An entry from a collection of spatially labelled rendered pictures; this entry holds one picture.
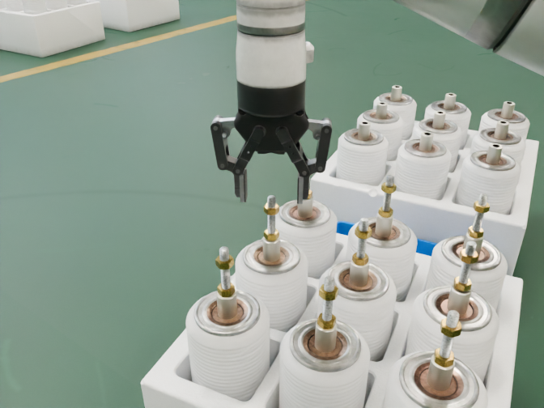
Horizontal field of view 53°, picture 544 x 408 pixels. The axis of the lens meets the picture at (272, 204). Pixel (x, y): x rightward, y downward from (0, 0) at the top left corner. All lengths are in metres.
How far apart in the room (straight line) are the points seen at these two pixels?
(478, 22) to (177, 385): 0.54
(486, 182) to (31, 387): 0.81
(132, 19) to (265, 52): 2.53
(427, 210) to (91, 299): 0.64
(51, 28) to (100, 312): 1.86
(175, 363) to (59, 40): 2.23
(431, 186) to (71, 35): 2.11
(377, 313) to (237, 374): 0.18
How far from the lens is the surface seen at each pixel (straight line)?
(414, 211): 1.01
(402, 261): 0.76
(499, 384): 0.70
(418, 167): 1.01
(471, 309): 0.67
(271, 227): 0.68
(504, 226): 1.00
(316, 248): 0.78
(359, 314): 0.65
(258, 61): 0.56
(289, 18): 0.56
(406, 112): 1.25
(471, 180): 1.01
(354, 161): 1.03
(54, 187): 1.50
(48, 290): 1.14
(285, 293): 0.69
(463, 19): 0.20
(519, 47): 0.20
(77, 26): 2.82
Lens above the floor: 0.67
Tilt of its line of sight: 31 degrees down
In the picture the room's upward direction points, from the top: straight up
